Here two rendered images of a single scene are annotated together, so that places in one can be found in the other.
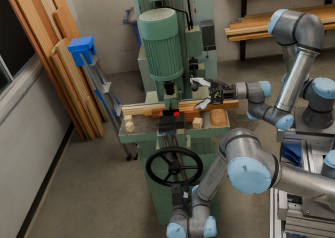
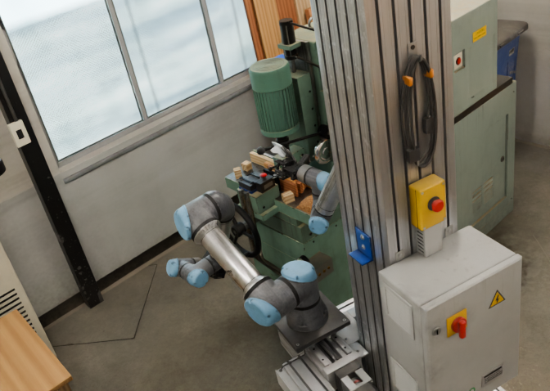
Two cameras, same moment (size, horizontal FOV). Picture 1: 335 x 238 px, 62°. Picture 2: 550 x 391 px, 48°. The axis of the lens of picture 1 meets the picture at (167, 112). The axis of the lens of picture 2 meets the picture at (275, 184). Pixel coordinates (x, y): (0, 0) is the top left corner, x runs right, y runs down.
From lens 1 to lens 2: 1.94 m
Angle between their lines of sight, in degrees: 38
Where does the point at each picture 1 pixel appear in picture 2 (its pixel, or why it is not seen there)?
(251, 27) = not seen: outside the picture
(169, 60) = (268, 115)
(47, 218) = (187, 250)
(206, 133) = (290, 212)
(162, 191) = (264, 270)
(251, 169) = (178, 213)
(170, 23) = (267, 78)
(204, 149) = (292, 233)
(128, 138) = (232, 183)
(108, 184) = not seen: hidden behind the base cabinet
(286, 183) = (206, 244)
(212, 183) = not seen: hidden behind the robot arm
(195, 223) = (188, 267)
